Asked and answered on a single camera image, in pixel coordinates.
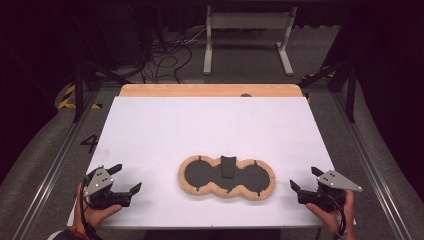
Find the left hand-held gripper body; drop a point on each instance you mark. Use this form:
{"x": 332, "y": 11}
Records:
{"x": 98, "y": 181}

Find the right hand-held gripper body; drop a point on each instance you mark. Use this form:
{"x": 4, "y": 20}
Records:
{"x": 333, "y": 181}

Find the person's left hand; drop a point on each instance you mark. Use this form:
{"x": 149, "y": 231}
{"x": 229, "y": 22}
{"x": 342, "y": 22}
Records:
{"x": 90, "y": 216}

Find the person's right hand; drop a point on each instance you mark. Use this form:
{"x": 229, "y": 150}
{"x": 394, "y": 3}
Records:
{"x": 333, "y": 221}

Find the black metal stand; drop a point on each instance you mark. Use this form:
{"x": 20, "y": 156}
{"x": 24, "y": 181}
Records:
{"x": 350, "y": 100}
{"x": 78, "y": 100}

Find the white table cover board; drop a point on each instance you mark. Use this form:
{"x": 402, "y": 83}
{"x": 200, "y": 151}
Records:
{"x": 200, "y": 126}

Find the dark round table grommet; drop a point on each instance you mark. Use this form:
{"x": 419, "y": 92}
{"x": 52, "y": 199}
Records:
{"x": 246, "y": 95}

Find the aluminium floor rail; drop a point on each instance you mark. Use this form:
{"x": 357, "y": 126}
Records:
{"x": 53, "y": 170}
{"x": 366, "y": 156}

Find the white metal desk frame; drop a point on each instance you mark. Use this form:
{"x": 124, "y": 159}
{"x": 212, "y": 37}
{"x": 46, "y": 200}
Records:
{"x": 208, "y": 50}

